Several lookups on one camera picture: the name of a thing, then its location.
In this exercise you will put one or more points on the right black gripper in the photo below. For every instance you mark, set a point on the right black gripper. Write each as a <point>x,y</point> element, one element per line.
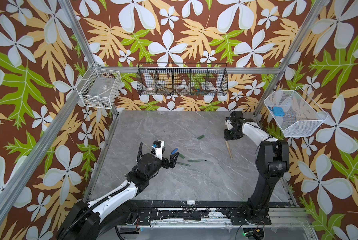
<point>230,132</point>

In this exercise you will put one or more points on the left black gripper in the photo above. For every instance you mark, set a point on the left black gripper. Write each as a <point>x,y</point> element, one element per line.
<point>171,161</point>

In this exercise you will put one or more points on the beige pen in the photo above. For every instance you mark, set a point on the beige pen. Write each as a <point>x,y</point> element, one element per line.
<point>229,149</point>

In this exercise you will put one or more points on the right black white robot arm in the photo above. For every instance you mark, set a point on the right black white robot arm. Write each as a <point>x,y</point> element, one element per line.
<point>271,160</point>

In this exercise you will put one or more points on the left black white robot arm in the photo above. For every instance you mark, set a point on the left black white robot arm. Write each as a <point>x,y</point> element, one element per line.
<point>87,221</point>

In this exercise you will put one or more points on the green pen left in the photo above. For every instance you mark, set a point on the green pen left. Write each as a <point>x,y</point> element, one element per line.
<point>183,164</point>

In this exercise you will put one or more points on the blue object in basket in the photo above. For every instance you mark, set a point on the blue object in basket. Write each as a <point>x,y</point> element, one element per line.
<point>278,111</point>

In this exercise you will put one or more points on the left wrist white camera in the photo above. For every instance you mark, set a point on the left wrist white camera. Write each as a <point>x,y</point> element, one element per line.
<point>158,148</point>

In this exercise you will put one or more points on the white wire basket right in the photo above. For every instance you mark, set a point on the white wire basket right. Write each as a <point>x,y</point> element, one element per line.
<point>303,116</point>

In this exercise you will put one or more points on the white wire basket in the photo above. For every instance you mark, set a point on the white wire basket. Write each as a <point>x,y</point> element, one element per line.
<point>303,116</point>
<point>99,87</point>

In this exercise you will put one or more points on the black wire basket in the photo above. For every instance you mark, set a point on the black wire basket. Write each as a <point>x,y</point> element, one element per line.
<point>196,79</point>

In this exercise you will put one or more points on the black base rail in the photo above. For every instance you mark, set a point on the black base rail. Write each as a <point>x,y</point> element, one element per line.
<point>144,212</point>

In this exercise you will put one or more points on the white wire basket left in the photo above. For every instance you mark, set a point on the white wire basket left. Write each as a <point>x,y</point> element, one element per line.
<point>99,87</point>

